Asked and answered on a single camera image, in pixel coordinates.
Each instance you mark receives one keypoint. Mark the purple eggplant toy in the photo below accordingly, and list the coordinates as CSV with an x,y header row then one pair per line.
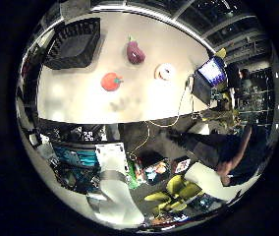
x,y
135,53

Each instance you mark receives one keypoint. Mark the person in dark clothes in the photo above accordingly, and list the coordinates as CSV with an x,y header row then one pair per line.
x,y
234,154

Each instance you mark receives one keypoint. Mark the red tomato toy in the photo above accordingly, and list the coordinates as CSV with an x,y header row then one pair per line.
x,y
110,82

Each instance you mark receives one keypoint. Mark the white paper sheet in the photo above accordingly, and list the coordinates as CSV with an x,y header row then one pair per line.
x,y
111,158

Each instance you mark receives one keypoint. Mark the open black laptop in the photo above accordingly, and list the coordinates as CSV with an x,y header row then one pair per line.
x,y
210,78

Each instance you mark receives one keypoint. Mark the yellow chair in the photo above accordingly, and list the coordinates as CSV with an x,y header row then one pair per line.
x,y
178,193

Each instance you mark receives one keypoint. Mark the distant standing person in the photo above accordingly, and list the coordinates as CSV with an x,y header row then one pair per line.
x,y
244,75

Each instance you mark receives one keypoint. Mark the teal box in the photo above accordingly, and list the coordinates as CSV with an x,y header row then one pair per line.
x,y
77,156

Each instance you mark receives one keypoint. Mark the black plastic basket container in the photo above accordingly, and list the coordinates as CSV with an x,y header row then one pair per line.
x,y
72,44

